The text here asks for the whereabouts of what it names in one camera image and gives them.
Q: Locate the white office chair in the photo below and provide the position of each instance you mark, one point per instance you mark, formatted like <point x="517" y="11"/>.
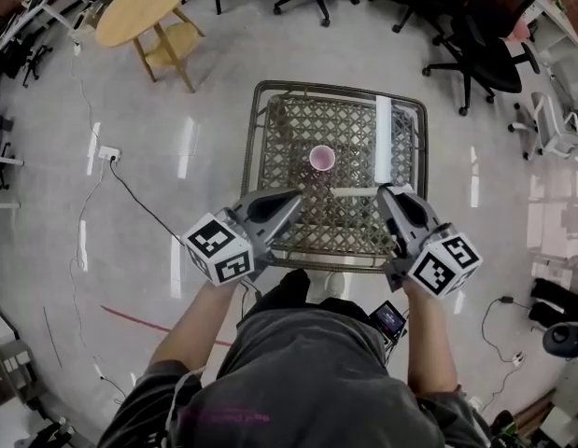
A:
<point x="552" y="129"/>

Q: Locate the glass top wicker table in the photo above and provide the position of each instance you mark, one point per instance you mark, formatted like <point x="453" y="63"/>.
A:
<point x="340" y="129"/>

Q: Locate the person's gray shirt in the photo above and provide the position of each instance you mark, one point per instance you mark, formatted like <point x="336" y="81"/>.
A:
<point x="298" y="381"/>

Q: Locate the gray equipment box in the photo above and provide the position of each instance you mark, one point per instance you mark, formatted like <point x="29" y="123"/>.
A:
<point x="10" y="371"/>

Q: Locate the small device with screen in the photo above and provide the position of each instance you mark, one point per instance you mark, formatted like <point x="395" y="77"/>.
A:
<point x="387" y="320"/>

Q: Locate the black bag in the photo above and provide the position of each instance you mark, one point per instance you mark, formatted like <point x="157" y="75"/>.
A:
<point x="557" y="299"/>

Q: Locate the person's black trouser leg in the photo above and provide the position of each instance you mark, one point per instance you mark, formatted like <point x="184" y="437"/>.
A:
<point x="286" y="289"/>

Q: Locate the white desk with clutter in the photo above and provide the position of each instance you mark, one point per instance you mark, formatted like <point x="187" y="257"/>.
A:
<point x="557" y="21"/>

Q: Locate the black mesh office chair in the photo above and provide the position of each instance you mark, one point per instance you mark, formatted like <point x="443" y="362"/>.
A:
<point x="489" y="40"/>

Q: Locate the round wooden side table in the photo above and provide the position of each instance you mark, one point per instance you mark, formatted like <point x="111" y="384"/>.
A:
<point x="144" y="9"/>

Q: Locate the person's white shoe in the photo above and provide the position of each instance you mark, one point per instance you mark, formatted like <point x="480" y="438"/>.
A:
<point x="329" y="285"/>

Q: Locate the person's left forearm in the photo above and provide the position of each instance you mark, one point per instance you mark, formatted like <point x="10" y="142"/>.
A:
<point x="195" y="325"/>

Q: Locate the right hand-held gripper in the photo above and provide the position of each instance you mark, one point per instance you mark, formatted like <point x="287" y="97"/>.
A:
<point x="445" y="264"/>

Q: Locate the person's right forearm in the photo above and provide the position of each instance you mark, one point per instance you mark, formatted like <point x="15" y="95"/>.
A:
<point x="428" y="343"/>

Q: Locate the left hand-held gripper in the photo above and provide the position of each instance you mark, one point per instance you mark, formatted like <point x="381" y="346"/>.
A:
<point x="218" y="250"/>

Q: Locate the round black device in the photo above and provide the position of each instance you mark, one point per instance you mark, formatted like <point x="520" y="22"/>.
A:
<point x="565" y="339"/>

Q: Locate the small white power strip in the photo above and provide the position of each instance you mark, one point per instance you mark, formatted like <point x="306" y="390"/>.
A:
<point x="518" y="359"/>

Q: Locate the pink cup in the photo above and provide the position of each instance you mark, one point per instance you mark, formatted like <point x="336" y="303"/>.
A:
<point x="322" y="158"/>

